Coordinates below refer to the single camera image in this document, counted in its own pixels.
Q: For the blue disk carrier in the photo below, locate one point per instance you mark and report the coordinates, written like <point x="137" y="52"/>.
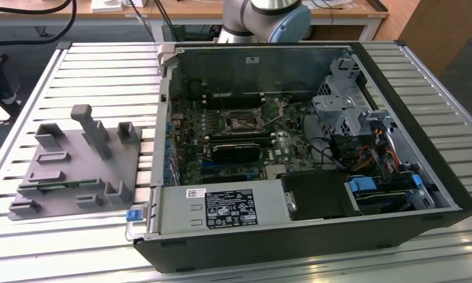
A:
<point x="362" y="184"/>

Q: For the black graphics card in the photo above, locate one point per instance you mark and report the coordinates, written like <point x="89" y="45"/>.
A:
<point x="237" y="153"/>

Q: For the grey parts rack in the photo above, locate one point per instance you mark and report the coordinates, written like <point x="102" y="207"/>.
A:
<point x="83" y="165"/>

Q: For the black PC case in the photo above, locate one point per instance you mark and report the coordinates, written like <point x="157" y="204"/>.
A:
<point x="259" y="253"/>

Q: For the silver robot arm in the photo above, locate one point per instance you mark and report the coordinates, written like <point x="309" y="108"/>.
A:
<point x="237" y="17"/>

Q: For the blue plastic latch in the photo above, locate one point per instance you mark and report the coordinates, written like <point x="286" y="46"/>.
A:
<point x="134" y="215"/>

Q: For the wooden cabinet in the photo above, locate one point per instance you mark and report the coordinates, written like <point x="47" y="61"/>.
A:
<point x="437" y="29"/>

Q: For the CPU socket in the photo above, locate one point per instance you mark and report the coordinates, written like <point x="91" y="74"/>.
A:
<point x="242" y="122"/>

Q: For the grey power supply unit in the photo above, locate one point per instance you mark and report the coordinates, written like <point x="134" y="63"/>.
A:
<point x="173" y="212"/>

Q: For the small blue carrier tab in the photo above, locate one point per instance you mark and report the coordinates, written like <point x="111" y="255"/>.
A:
<point x="417" y="180"/>

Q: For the green motherboard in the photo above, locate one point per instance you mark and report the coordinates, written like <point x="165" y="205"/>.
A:
<point x="291" y="141"/>

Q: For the long wooden desk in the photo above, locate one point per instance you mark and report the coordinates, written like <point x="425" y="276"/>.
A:
<point x="102" y="16"/>

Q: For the black RAM slot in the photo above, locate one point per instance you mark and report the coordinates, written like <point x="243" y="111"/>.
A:
<point x="237" y="99"/>
<point x="241" y="136"/>
<point x="241" y="141"/>
<point x="237" y="105"/>
<point x="237" y="102"/>

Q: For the silver chipset heatsink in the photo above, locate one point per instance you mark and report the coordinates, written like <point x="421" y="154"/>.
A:
<point x="279" y="171"/>

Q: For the thin metal locking lever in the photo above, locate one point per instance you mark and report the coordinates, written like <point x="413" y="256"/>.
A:
<point x="223" y="105"/>

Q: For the green RAM stick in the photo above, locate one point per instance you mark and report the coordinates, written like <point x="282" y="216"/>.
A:
<point x="75" y="184"/>

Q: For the white papers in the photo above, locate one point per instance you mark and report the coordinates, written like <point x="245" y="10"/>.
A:
<point x="334" y="2"/>

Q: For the white box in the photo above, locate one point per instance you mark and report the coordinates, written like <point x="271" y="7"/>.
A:
<point x="106" y="7"/>

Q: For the black plastic shroud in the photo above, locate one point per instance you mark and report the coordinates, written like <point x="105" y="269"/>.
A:
<point x="319" y="194"/>

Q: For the silver metal drive cage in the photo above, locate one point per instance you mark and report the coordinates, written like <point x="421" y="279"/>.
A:
<point x="334" y="115"/>

